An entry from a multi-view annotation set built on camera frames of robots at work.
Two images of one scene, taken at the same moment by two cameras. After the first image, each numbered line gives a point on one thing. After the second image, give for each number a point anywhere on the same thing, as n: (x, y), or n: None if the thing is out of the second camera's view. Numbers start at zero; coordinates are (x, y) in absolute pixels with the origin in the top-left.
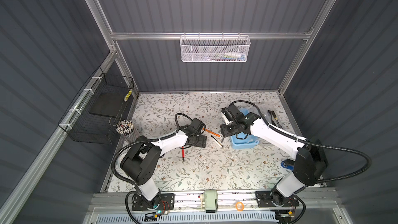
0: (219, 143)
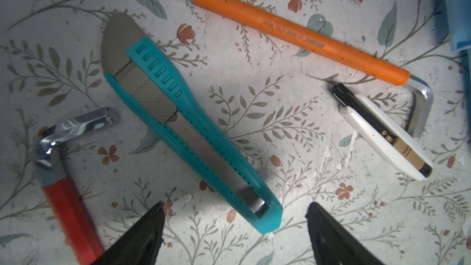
0: (384, 133)
